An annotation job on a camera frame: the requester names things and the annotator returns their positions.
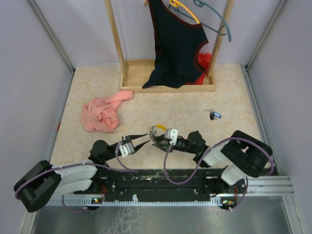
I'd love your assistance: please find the large keyring with small rings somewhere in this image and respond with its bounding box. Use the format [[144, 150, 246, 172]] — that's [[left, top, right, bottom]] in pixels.
[[149, 124, 167, 143]]

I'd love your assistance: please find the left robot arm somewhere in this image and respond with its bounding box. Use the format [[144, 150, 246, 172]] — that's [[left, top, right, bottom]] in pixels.
[[13, 135, 144, 213]]

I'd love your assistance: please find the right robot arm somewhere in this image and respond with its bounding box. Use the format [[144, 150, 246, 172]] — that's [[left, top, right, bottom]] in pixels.
[[149, 129, 274, 193]]

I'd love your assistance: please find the pink cloth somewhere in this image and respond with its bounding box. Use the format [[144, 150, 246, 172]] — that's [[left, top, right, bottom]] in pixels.
[[81, 91, 133, 133]]

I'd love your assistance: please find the blue tagged key bunch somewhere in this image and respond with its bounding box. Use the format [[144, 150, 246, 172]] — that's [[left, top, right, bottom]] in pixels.
[[205, 109, 222, 120]]

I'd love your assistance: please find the wooden clothes rack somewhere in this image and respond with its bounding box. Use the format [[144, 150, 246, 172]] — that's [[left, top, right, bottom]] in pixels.
[[105, 0, 234, 93]]

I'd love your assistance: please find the red cloth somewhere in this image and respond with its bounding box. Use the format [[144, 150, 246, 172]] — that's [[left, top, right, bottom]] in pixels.
[[185, 53, 212, 85]]

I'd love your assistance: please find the dark navy tank top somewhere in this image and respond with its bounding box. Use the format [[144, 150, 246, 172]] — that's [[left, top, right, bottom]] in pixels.
[[142, 12, 208, 89]]

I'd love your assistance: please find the yellow clothes hanger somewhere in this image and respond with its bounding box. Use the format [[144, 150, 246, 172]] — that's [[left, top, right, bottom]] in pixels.
[[144, 0, 202, 28]]

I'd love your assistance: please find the grey blue clothes hanger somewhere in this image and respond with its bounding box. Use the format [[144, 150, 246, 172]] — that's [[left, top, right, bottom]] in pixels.
[[193, 0, 233, 42]]

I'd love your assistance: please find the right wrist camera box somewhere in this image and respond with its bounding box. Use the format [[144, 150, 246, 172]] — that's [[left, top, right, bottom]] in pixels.
[[165, 128, 178, 146]]

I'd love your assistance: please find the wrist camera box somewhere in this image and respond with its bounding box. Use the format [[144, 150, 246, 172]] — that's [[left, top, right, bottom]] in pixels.
[[165, 128, 178, 146], [119, 141, 135, 157]]

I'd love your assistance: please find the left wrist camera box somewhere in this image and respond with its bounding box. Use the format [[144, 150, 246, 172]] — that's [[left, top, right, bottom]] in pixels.
[[119, 141, 135, 157]]

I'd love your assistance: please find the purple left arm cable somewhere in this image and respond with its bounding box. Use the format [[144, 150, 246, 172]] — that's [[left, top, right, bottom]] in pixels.
[[14, 140, 138, 215]]

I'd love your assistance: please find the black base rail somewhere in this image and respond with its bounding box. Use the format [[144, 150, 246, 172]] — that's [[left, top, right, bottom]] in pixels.
[[75, 169, 234, 202]]

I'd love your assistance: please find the white cable duct strip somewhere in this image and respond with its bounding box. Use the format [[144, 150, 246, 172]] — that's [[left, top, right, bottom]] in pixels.
[[48, 195, 239, 207]]

